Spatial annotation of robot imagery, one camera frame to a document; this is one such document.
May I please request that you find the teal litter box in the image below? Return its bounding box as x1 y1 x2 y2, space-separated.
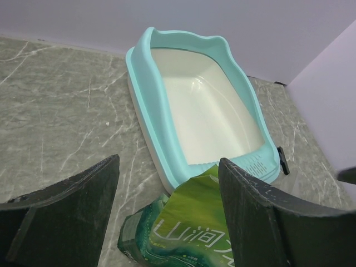
125 27 281 192

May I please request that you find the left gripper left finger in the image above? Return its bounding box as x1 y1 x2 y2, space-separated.
1 155 120 266

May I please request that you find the green litter bag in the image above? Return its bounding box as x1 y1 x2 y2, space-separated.
117 165 235 267

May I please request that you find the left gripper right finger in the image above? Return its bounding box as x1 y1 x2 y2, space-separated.
218 158 355 266

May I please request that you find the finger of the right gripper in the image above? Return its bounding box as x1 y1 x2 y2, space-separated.
337 167 356 184

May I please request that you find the small black clip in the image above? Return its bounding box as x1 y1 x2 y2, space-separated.
277 146 290 175

